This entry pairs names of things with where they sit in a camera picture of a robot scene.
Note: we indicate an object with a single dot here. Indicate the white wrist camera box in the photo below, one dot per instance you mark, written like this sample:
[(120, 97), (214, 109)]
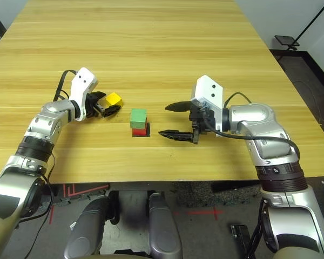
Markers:
[(82, 86), (209, 91)]

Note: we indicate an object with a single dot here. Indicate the grey robot leg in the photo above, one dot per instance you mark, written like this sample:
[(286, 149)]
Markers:
[(162, 226), (89, 226)]

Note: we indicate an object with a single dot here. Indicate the grey right robot leg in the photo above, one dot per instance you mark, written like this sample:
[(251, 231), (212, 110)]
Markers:
[(162, 226)]

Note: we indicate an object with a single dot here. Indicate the black metal floor bracket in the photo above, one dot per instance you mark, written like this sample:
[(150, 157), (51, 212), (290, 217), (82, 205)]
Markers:
[(243, 240)]

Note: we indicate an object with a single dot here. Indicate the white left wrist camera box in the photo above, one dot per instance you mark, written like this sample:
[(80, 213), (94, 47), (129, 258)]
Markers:
[(82, 86)]

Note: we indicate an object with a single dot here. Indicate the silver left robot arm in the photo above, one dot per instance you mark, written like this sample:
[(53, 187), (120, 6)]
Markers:
[(43, 124)]

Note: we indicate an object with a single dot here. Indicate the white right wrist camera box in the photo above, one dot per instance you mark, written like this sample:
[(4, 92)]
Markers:
[(209, 91)]

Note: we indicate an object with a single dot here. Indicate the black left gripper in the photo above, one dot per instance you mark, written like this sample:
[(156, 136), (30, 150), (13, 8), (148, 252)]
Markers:
[(93, 108)]

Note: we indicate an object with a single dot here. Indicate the green wooden block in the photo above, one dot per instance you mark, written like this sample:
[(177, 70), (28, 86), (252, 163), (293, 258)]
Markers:
[(137, 118)]

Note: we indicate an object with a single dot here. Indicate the small white clip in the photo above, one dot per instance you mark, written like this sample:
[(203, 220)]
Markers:
[(73, 225)]

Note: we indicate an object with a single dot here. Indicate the speckled dark floor mat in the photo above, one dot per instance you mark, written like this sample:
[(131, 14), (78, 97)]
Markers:
[(218, 193)]

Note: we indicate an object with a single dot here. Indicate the red wooden block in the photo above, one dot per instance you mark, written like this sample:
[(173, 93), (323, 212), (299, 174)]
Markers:
[(139, 132)]

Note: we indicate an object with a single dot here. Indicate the black flat stand plate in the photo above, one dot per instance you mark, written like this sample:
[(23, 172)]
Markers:
[(286, 40)]

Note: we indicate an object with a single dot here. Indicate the grey left robot leg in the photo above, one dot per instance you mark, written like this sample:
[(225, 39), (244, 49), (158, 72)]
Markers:
[(89, 226)]

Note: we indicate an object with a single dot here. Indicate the black tripod stand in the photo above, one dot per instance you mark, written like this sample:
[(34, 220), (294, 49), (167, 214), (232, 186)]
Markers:
[(313, 21)]

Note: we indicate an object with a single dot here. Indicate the yellow wooden block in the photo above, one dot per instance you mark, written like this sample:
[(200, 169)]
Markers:
[(114, 99)]

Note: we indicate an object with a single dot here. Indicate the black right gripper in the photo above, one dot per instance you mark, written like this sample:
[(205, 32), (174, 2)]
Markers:
[(203, 121)]

